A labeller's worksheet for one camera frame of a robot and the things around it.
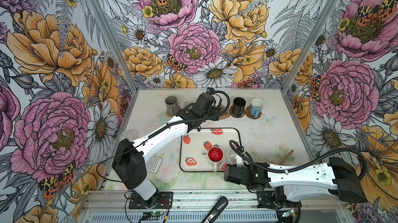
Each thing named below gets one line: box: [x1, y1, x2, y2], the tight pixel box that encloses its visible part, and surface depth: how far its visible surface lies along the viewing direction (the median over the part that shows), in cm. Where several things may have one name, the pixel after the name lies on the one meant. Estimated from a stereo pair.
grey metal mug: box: [164, 95, 179, 117], surface depth 102 cm
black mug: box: [232, 96, 247, 118], surface depth 104 cm
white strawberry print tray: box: [179, 127, 241, 173], surface depth 94 cm
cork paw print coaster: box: [219, 104, 231, 120], surface depth 109 cm
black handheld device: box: [201, 196, 229, 223], surface depth 69 cm
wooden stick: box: [278, 149, 294, 165], surface depth 89 cm
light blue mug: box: [249, 98, 265, 118], surface depth 101 cm
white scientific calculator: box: [145, 156, 163, 174], surface depth 86 cm
